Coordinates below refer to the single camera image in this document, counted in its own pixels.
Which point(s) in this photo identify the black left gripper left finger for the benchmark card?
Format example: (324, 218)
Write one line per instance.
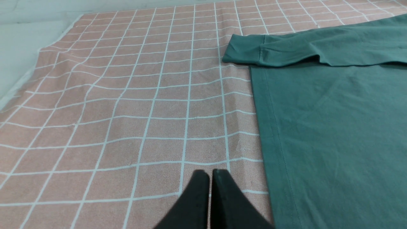
(190, 211)

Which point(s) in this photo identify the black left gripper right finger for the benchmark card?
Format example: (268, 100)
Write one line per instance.
(230, 208)

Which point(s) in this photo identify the green long sleeve shirt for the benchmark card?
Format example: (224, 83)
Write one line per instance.
(331, 105)

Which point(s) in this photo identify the pink grid tablecloth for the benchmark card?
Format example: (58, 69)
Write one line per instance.
(126, 105)

